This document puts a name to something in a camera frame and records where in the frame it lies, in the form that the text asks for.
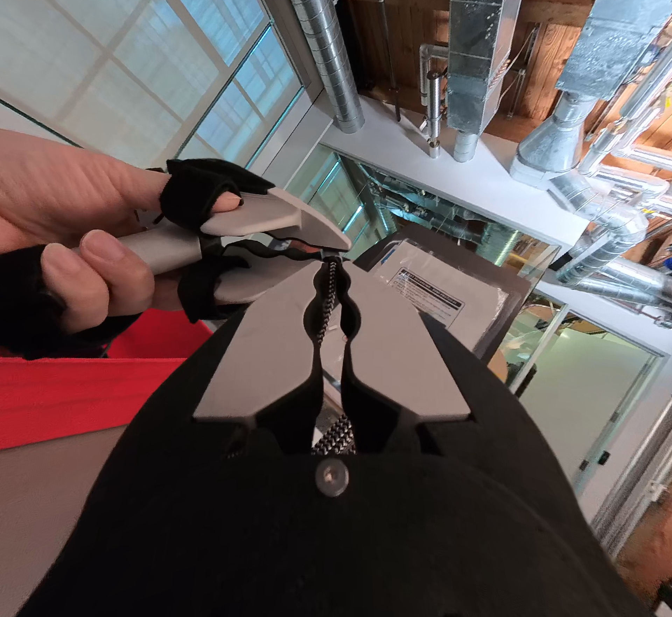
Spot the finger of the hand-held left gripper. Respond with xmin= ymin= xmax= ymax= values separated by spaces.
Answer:
xmin=212 ymin=259 xmax=317 ymax=311
xmin=225 ymin=188 xmax=352 ymax=261

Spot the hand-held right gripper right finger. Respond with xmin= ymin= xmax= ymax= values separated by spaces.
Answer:
xmin=340 ymin=262 xmax=471 ymax=422

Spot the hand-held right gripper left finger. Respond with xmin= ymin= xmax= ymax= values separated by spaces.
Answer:
xmin=193 ymin=260 xmax=322 ymax=425

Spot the black-white braided usb-c cable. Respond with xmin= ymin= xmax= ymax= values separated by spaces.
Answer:
xmin=310 ymin=256 xmax=358 ymax=456

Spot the red plastic bin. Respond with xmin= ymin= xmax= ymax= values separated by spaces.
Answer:
xmin=0 ymin=307 xmax=216 ymax=450

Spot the person's left hand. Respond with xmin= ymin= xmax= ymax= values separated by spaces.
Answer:
xmin=0 ymin=129 xmax=245 ymax=337

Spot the instruction sheet in sleeve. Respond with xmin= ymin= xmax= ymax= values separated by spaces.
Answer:
xmin=367 ymin=250 xmax=510 ymax=355

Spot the dark sign panel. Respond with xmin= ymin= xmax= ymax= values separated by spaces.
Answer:
xmin=357 ymin=223 xmax=532 ymax=366

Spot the silver pipe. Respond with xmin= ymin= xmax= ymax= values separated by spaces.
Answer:
xmin=419 ymin=42 xmax=449 ymax=160

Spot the round silver air duct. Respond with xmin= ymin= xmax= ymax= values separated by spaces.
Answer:
xmin=289 ymin=0 xmax=366 ymax=135

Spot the silver elbow duct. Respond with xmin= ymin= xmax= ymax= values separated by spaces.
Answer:
xmin=548 ymin=171 xmax=672 ymax=326

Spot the foil wrapped rectangular duct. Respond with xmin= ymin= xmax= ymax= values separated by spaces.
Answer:
xmin=509 ymin=0 xmax=672 ymax=190
xmin=445 ymin=0 xmax=535 ymax=163

